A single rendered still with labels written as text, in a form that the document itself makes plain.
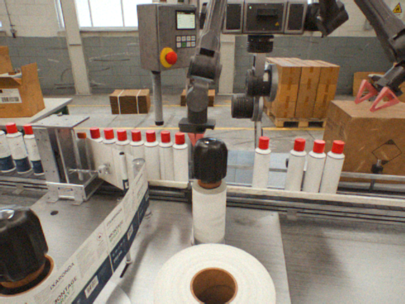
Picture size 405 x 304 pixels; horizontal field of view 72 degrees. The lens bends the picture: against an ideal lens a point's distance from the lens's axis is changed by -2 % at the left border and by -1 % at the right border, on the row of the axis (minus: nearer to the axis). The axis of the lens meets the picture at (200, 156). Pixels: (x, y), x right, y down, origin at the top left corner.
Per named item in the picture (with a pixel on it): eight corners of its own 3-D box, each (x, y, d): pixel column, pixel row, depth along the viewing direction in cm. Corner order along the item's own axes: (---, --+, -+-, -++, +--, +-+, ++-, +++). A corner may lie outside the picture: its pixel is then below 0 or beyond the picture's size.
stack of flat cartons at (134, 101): (111, 114, 485) (108, 96, 472) (117, 106, 534) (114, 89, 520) (148, 113, 489) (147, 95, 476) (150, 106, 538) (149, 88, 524)
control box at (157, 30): (140, 68, 92) (135, 4, 84) (179, 64, 103) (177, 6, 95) (159, 72, 85) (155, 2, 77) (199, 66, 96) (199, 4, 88)
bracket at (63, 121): (31, 126, 85) (30, 123, 84) (54, 116, 95) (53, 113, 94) (71, 129, 83) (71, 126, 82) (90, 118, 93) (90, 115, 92)
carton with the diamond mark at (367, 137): (336, 182, 111) (352, 116, 100) (318, 156, 133) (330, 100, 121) (415, 185, 109) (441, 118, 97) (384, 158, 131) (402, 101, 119)
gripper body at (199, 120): (213, 132, 78) (214, 105, 75) (177, 129, 79) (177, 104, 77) (216, 125, 84) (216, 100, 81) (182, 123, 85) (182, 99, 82)
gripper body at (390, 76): (386, 85, 86) (408, 65, 83) (368, 78, 95) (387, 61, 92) (398, 98, 87) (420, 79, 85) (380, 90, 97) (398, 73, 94)
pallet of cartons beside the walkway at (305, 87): (330, 127, 424) (342, 66, 385) (275, 128, 422) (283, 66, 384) (302, 106, 532) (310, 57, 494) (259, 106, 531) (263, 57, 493)
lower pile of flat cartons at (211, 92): (180, 106, 533) (179, 95, 524) (183, 99, 582) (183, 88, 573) (214, 106, 530) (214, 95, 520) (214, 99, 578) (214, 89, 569)
